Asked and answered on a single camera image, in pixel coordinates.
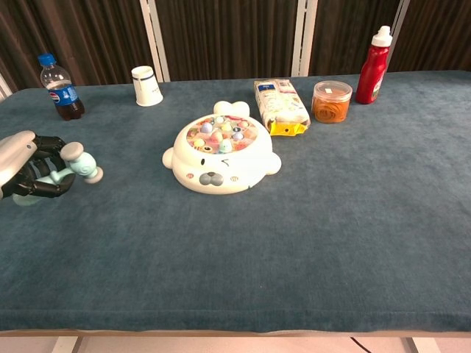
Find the clear jar with orange contents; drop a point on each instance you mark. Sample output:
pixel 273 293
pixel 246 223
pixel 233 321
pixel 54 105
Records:
pixel 331 106

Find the white paper cup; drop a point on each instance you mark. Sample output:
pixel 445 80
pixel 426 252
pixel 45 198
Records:
pixel 147 90

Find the red ketchup squeeze bottle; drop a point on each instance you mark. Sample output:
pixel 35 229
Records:
pixel 371 77

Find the left silver and black robot hand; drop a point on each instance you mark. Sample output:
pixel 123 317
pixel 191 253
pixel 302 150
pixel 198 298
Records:
pixel 14 154

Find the Pepsi cola plastic bottle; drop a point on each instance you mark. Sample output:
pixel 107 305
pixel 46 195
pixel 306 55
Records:
pixel 64 97

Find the white table leg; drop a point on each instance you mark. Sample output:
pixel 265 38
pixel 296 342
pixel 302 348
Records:
pixel 423 346
pixel 66 345

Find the white seal whack-a-mole toy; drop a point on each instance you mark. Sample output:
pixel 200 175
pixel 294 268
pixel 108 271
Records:
pixel 221 165

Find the white metal frame post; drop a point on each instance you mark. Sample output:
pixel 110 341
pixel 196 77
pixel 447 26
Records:
pixel 401 14
pixel 154 40
pixel 303 36
pixel 3 88

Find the white and yellow snack pack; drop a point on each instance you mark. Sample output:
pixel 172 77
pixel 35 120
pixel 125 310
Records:
pixel 281 104

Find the mint green toy hammer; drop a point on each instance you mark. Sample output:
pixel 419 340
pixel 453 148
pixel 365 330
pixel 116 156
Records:
pixel 82 165

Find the blue velvet table cloth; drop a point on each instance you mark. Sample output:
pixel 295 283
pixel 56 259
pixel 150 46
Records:
pixel 294 239

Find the dark brown pleated curtain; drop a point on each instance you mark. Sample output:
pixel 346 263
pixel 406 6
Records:
pixel 239 36

